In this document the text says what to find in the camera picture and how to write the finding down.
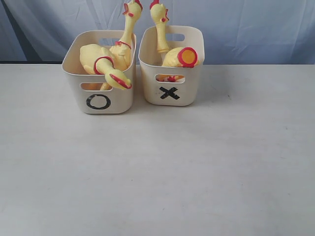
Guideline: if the headless yellow chicken body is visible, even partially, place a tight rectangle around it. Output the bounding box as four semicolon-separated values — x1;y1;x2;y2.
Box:
156;47;200;83

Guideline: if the cream bin marked O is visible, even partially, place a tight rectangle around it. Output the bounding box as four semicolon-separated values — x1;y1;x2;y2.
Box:
62;30;134;114

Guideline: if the cream bin marked X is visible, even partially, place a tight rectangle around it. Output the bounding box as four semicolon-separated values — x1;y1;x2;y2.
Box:
138;26;205;106

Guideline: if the whole yellow rubber chicken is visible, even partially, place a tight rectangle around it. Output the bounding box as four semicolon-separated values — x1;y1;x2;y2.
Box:
79;44;132;90
100;0;144;90

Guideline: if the severed yellow chicken head neck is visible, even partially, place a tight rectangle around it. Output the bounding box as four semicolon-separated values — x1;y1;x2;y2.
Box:
150;0;170;59

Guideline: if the whole yellow rubber chicken front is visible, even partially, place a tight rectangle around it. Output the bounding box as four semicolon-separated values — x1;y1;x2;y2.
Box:
79;44;132;90

